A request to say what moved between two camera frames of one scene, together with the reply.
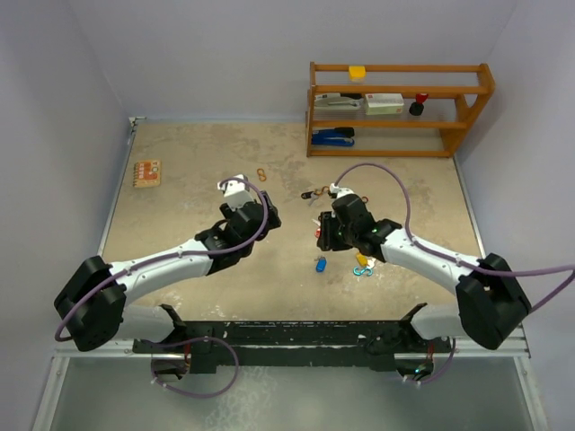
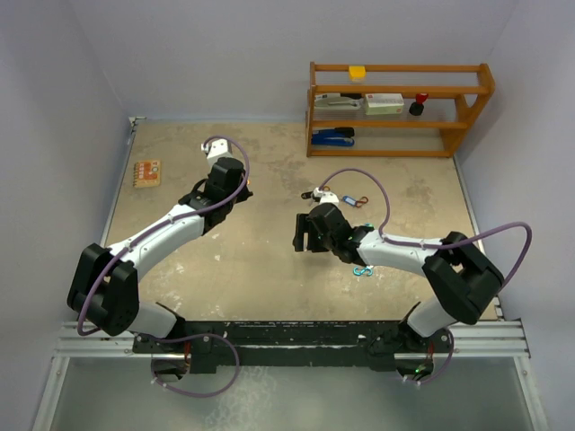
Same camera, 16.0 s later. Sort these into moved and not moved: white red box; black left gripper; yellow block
Moved: black left gripper
Not moved: yellow block; white red box
